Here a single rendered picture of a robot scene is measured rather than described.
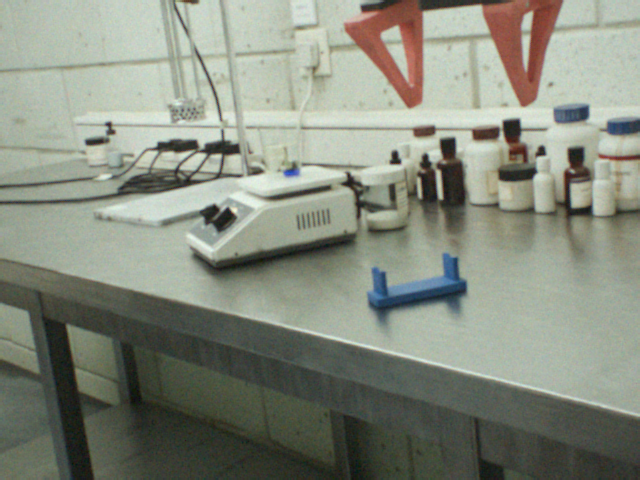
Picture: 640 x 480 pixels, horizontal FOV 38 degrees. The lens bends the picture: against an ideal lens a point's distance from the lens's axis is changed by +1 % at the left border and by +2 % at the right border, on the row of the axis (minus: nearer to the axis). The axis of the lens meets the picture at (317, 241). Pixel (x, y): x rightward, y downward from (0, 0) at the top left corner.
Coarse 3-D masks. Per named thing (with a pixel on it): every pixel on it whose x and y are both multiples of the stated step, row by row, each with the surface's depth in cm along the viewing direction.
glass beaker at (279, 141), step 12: (288, 120) 118; (264, 132) 119; (276, 132) 118; (288, 132) 119; (264, 144) 120; (276, 144) 119; (288, 144) 119; (264, 156) 120; (276, 156) 119; (288, 156) 119; (300, 156) 121; (264, 168) 121; (276, 168) 120; (288, 168) 120; (300, 168) 121; (276, 180) 120
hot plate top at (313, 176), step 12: (312, 168) 127; (240, 180) 124; (252, 180) 123; (264, 180) 122; (288, 180) 119; (300, 180) 118; (312, 180) 117; (324, 180) 118; (336, 180) 118; (264, 192) 115; (276, 192) 115; (288, 192) 116
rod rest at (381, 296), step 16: (448, 256) 96; (384, 272) 92; (448, 272) 96; (384, 288) 92; (400, 288) 94; (416, 288) 94; (432, 288) 93; (448, 288) 94; (464, 288) 95; (384, 304) 92
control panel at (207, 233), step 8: (224, 200) 125; (232, 200) 123; (232, 208) 120; (240, 208) 118; (248, 208) 117; (240, 216) 116; (200, 224) 123; (208, 224) 121; (232, 224) 115; (192, 232) 122; (200, 232) 120; (208, 232) 118; (216, 232) 117; (224, 232) 115; (208, 240) 116; (216, 240) 114
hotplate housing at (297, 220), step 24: (240, 192) 125; (312, 192) 119; (336, 192) 118; (264, 216) 115; (288, 216) 116; (312, 216) 117; (336, 216) 119; (192, 240) 121; (240, 240) 114; (264, 240) 115; (288, 240) 117; (312, 240) 118; (336, 240) 119; (216, 264) 114
